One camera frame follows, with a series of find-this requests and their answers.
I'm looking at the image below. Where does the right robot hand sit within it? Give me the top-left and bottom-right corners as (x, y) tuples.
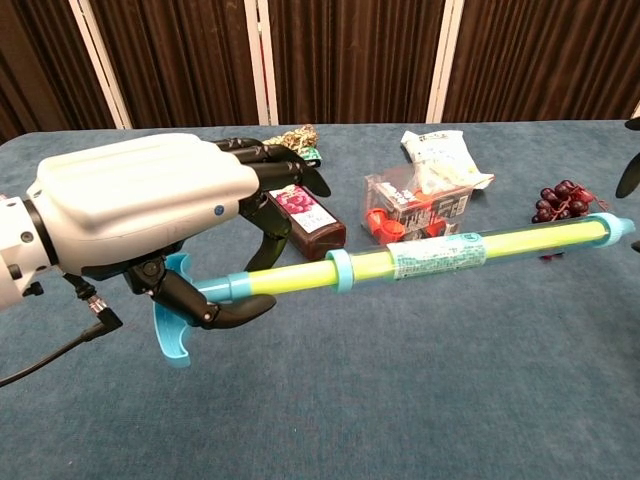
(614, 117), (640, 251)

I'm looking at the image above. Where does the coiled beige rope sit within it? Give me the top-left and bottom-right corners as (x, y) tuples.
(262, 124), (321, 151)

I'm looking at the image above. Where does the purple grape bunch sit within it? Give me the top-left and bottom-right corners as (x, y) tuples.
(530, 179), (614, 261)

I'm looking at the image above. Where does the dark red juice bottle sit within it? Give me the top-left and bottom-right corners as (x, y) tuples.
(267, 183), (348, 261)

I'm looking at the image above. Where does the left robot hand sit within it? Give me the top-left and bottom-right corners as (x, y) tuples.
(25, 132), (332, 331)

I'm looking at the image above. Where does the white snack packet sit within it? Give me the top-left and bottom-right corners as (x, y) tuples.
(399, 128), (496, 192)

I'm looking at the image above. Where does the blue table cover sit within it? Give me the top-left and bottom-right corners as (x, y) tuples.
(0, 119), (640, 480)

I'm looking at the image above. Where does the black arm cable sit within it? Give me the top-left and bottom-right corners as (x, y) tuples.
(0, 272), (124, 389)

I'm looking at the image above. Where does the clear box with orange parts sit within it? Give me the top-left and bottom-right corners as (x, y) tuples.
(363, 167), (474, 246)

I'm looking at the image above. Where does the teal yellow water pump toy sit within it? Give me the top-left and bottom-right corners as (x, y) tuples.
(154, 212), (635, 370)

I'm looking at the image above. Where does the brown folding screen panel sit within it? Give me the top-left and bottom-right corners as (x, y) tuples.
(439, 0), (640, 124)
(82, 0), (271, 130)
(257, 0), (454, 126)
(0, 0), (126, 145)

